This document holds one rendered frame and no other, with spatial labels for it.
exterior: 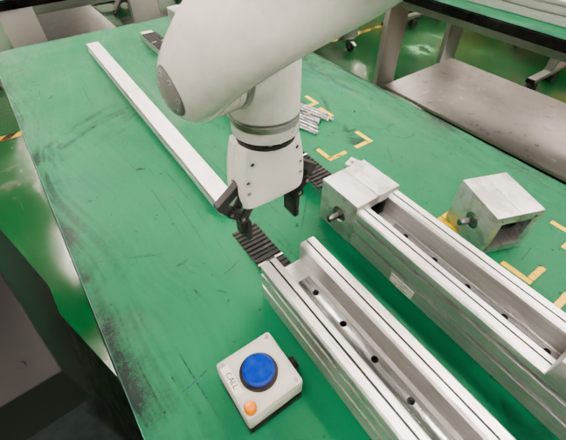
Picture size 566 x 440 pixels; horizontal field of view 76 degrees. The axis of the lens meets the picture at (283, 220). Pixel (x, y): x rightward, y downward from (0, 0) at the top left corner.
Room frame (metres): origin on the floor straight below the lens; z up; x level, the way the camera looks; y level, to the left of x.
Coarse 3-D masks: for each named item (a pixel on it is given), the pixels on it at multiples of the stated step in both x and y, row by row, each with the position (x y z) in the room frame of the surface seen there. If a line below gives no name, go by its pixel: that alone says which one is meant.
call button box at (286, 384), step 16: (240, 352) 0.19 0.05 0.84; (256, 352) 0.19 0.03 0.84; (272, 352) 0.19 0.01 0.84; (224, 368) 0.17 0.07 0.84; (240, 368) 0.17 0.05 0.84; (288, 368) 0.17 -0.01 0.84; (224, 384) 0.16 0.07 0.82; (240, 384) 0.15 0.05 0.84; (272, 384) 0.15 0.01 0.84; (288, 384) 0.15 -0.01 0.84; (240, 400) 0.14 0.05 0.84; (256, 400) 0.14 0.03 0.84; (272, 400) 0.14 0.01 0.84; (288, 400) 0.15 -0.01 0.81; (256, 416) 0.12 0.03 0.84; (272, 416) 0.13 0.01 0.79
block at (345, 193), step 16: (336, 176) 0.50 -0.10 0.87; (352, 176) 0.50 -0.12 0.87; (368, 176) 0.50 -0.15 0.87; (384, 176) 0.50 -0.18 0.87; (336, 192) 0.46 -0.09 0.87; (352, 192) 0.46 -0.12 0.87; (368, 192) 0.46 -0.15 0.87; (384, 192) 0.46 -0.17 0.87; (336, 208) 0.46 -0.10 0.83; (352, 208) 0.43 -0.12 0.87; (336, 224) 0.45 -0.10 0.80; (352, 224) 0.42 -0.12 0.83
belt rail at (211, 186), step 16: (96, 48) 1.24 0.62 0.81; (112, 64) 1.12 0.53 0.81; (112, 80) 1.07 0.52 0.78; (128, 80) 1.01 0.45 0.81; (128, 96) 0.92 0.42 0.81; (144, 96) 0.92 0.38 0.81; (144, 112) 0.84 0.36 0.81; (160, 112) 0.84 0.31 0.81; (160, 128) 0.76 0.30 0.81; (176, 144) 0.69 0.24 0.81; (176, 160) 0.67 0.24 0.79; (192, 160) 0.64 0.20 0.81; (192, 176) 0.60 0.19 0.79; (208, 176) 0.58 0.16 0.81; (208, 192) 0.53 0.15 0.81
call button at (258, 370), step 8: (248, 360) 0.18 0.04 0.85; (256, 360) 0.18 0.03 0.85; (264, 360) 0.18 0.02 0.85; (272, 360) 0.18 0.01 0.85; (248, 368) 0.17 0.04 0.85; (256, 368) 0.17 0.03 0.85; (264, 368) 0.17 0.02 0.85; (272, 368) 0.17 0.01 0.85; (248, 376) 0.16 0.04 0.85; (256, 376) 0.16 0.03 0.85; (264, 376) 0.16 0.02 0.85; (272, 376) 0.16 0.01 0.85; (248, 384) 0.15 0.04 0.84; (256, 384) 0.15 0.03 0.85; (264, 384) 0.15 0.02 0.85
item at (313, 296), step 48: (288, 288) 0.27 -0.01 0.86; (336, 288) 0.28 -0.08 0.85; (336, 336) 0.20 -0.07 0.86; (384, 336) 0.21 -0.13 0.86; (336, 384) 0.17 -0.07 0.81; (384, 384) 0.16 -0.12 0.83; (432, 384) 0.15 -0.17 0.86; (384, 432) 0.10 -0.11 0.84; (432, 432) 0.10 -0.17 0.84; (480, 432) 0.10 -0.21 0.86
